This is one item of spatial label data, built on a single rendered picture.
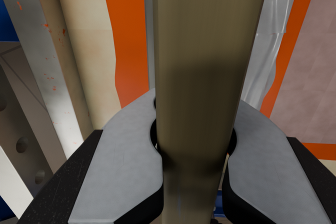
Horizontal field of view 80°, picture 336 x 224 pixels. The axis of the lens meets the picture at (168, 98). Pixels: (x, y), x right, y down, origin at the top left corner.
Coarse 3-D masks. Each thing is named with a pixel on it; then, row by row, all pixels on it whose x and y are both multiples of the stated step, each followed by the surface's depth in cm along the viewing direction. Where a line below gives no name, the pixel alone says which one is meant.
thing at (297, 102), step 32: (128, 32) 24; (288, 32) 23; (128, 64) 26; (288, 64) 25; (320, 64) 25; (128, 96) 29; (288, 96) 28; (320, 96) 27; (288, 128) 31; (320, 128) 30
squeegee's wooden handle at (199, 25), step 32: (160, 0) 5; (192, 0) 5; (224, 0) 5; (256, 0) 5; (160, 32) 6; (192, 32) 5; (224, 32) 5; (160, 64) 6; (192, 64) 6; (224, 64) 6; (160, 96) 7; (192, 96) 6; (224, 96) 6; (160, 128) 8; (192, 128) 7; (224, 128) 7; (192, 160) 8; (224, 160) 9; (192, 192) 9
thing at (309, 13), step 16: (112, 0) 22; (128, 0) 22; (304, 0) 21; (320, 0) 21; (112, 16) 23; (128, 16) 23; (144, 16) 23; (304, 16) 22; (320, 16) 22; (304, 32) 23; (320, 32) 23
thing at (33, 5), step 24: (24, 0) 20; (48, 0) 21; (24, 24) 21; (48, 24) 21; (24, 48) 22; (48, 48) 22; (48, 72) 24; (72, 72) 26; (48, 96) 26; (72, 96) 26; (72, 120) 28; (72, 144) 30
